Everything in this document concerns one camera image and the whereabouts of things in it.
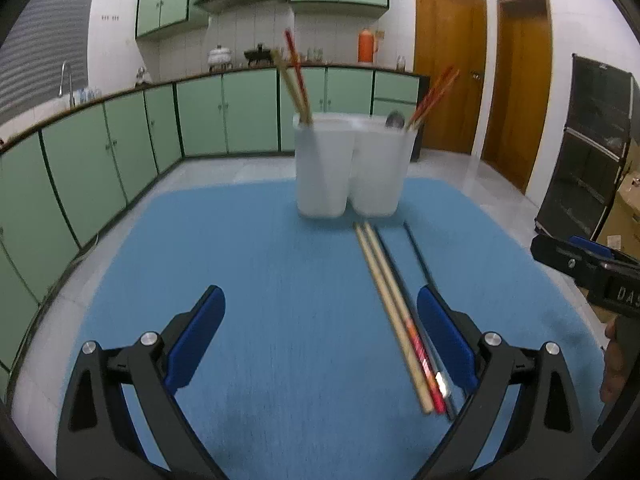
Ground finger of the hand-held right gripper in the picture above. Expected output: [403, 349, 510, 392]
[570, 235, 617, 261]
[531, 235, 606, 288]

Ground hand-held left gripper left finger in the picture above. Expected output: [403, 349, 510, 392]
[56, 285, 226, 480]

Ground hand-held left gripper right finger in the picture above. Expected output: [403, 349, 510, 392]
[416, 285, 585, 480]

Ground wooden chopstick red patterned end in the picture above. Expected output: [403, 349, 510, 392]
[363, 221, 448, 416]
[352, 222, 435, 416]

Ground black chopstick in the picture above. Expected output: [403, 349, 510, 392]
[402, 221, 440, 293]
[374, 227, 458, 421]

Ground white double utensil holder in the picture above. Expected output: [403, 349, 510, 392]
[292, 112, 418, 219]

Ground wooden chopstick orange end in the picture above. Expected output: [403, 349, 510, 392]
[270, 49, 311, 126]
[283, 29, 315, 126]

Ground person's right hand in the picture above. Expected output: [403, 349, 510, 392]
[601, 317, 624, 405]

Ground cardboard box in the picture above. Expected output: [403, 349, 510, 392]
[597, 137, 640, 261]

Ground black folding rack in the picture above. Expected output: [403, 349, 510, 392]
[534, 52, 640, 246]

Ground blue table mat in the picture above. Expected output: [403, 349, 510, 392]
[65, 177, 608, 480]

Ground plain wooden door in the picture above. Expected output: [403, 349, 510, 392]
[481, 0, 553, 196]

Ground green kitchen base cabinets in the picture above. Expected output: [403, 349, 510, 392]
[0, 62, 432, 376]

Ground orange thermos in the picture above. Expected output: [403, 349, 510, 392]
[357, 27, 378, 64]

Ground metal faucet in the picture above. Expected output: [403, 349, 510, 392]
[59, 61, 75, 108]

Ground grey window blind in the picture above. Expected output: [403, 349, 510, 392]
[0, 0, 103, 128]

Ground white floor cable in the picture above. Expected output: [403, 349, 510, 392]
[75, 235, 101, 263]

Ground wooden door with handle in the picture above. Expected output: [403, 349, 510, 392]
[414, 0, 488, 156]

